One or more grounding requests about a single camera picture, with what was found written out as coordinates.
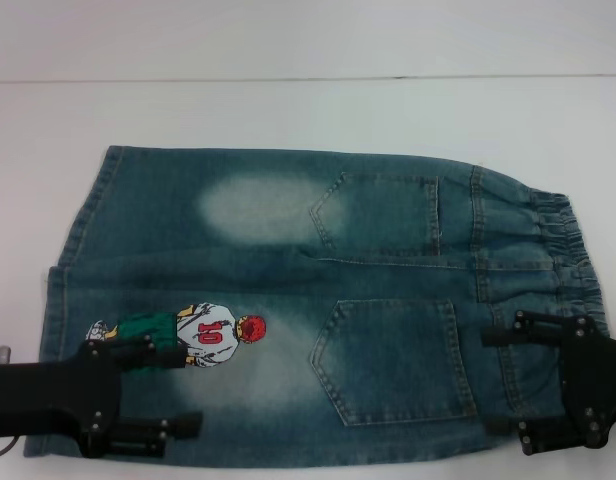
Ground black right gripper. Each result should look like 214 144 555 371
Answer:
481 310 616 457

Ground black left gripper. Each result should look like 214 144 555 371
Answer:
0 339 205 458

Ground blue denim shorts with print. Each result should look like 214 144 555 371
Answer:
21 144 612 459

